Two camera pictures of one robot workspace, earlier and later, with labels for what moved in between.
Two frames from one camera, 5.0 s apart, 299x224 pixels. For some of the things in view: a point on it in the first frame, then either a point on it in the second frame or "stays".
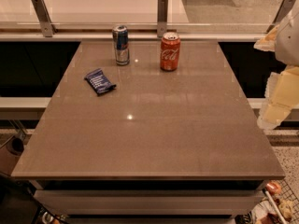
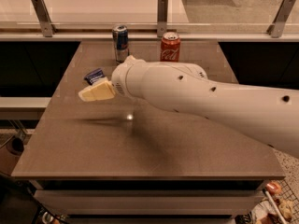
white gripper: [289, 44] → [121, 77]
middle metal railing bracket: [162, 16] stays
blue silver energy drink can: [121, 43] stays
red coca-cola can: [170, 51] stays
